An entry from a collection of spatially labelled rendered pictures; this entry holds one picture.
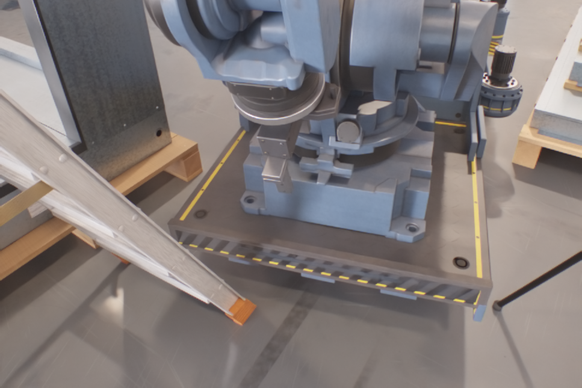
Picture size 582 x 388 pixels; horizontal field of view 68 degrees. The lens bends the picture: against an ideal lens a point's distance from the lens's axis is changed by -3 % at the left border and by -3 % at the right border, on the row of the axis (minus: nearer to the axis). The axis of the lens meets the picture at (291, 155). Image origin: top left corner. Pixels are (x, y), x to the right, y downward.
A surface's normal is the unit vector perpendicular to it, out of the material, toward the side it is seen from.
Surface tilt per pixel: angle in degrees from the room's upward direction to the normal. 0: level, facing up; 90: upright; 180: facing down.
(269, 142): 112
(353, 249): 0
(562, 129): 90
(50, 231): 0
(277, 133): 22
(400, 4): 55
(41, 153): 88
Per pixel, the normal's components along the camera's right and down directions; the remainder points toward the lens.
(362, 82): -0.22, 0.90
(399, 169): -0.04, -0.82
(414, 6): -0.25, -0.01
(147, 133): 0.82, 0.30
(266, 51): -0.14, -0.55
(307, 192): -0.29, 0.55
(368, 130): 0.26, 0.55
